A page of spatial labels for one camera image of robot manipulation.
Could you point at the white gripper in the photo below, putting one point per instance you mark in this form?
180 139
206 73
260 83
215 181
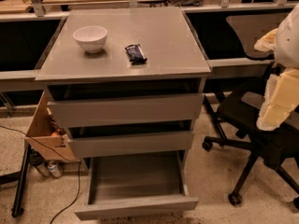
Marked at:
289 42

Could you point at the grey bottom drawer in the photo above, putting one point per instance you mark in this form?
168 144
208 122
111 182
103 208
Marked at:
136 185

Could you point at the grey drawer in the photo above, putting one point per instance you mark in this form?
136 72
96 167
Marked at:
99 141
126 110
136 185

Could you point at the grey drawer cabinet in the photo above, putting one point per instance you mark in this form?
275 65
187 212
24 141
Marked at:
175 64

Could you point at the grey middle drawer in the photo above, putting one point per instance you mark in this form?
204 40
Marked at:
99 141

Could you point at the grey top drawer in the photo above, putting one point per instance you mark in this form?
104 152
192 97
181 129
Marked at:
126 110

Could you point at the black office chair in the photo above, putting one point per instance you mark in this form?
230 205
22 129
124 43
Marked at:
241 108

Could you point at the dark blue snack bar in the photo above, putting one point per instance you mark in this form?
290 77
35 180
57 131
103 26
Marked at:
135 54

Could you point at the white ceramic bowl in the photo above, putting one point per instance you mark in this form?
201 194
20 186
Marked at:
91 38

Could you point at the brown cardboard box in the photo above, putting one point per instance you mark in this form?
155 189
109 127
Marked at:
45 139

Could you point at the silver spray can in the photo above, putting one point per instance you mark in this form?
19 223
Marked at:
55 168

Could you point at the dark spray can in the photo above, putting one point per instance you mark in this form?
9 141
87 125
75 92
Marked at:
37 161

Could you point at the black metal stand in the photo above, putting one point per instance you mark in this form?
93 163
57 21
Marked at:
20 178

